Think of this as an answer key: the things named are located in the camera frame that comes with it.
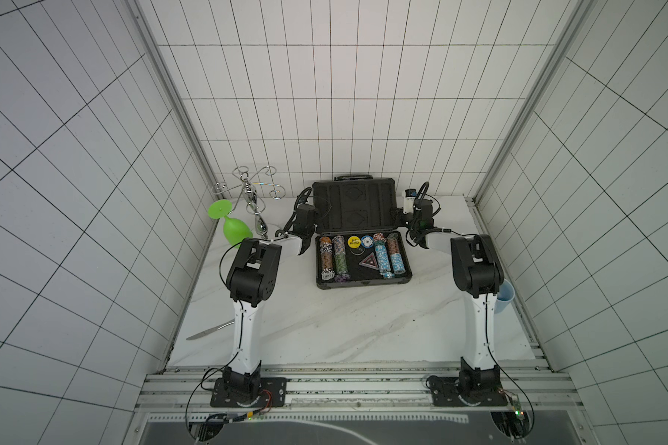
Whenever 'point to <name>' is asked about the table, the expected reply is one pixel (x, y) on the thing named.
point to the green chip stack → (341, 273)
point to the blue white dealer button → (366, 241)
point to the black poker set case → (360, 205)
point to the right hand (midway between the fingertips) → (399, 204)
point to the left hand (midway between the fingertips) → (315, 218)
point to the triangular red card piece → (370, 261)
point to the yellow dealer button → (353, 242)
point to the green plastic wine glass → (236, 230)
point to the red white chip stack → (326, 247)
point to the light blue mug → (505, 296)
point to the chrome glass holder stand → (250, 195)
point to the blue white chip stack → (380, 243)
